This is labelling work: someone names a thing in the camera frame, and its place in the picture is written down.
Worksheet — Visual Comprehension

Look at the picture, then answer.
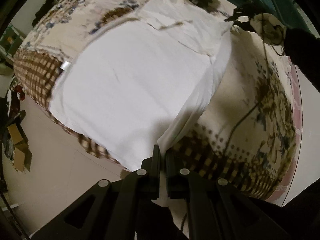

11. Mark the white bed headboard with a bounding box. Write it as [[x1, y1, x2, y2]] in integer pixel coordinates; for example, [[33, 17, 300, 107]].
[[284, 69, 320, 205]]

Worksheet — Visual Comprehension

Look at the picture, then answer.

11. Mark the black clothes pile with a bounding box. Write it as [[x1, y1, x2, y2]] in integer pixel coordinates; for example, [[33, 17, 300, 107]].
[[32, 0, 60, 27]]

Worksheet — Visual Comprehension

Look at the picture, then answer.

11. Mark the teal shelf rack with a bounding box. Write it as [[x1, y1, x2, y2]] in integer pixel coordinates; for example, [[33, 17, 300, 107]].
[[0, 23, 25, 65]]

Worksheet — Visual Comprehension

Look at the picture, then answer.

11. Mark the pink bed sheet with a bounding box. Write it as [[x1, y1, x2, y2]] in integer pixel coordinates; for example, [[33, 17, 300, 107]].
[[267, 62, 303, 207]]

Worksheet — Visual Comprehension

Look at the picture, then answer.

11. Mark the white t-shirt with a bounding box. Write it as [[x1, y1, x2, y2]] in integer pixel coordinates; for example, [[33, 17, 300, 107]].
[[49, 0, 232, 170]]

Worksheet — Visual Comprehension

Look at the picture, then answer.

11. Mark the cardboard box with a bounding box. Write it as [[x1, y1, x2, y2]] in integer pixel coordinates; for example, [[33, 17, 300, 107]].
[[8, 124, 32, 172]]

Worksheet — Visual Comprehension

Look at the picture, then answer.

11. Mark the floral bed blanket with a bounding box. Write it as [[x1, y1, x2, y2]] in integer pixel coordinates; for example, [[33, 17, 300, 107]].
[[14, 0, 296, 199]]

